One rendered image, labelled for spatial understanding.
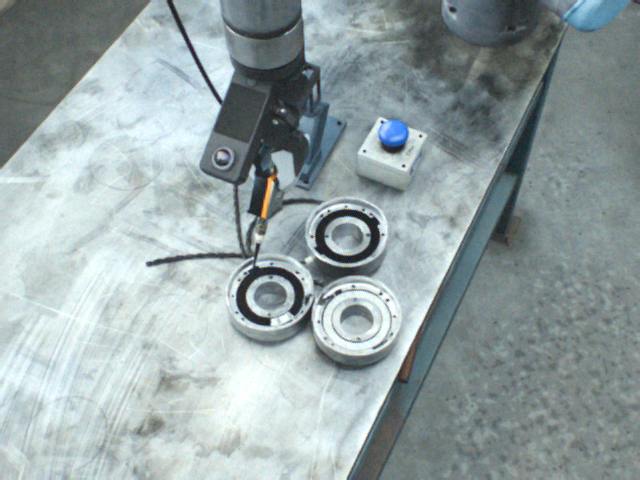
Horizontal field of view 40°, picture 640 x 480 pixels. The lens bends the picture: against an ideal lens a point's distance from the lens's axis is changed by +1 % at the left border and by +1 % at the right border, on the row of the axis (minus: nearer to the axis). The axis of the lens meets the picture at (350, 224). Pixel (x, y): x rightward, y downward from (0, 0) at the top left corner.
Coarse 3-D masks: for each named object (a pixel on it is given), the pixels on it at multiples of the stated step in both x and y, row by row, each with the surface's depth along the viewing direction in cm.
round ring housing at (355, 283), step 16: (336, 288) 106; (352, 288) 106; (368, 288) 106; (384, 288) 105; (352, 304) 104; (368, 304) 104; (320, 320) 103; (336, 320) 103; (368, 320) 106; (400, 320) 102; (320, 336) 101; (352, 336) 102; (368, 336) 102; (336, 352) 100; (352, 352) 100; (368, 352) 100; (384, 352) 101
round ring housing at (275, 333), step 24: (240, 264) 106; (264, 264) 107; (288, 264) 107; (264, 288) 107; (288, 288) 106; (312, 288) 104; (240, 312) 104; (264, 312) 104; (264, 336) 102; (288, 336) 104
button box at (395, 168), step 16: (368, 144) 116; (384, 144) 116; (416, 144) 116; (368, 160) 115; (384, 160) 115; (400, 160) 115; (416, 160) 117; (368, 176) 118; (384, 176) 116; (400, 176) 115
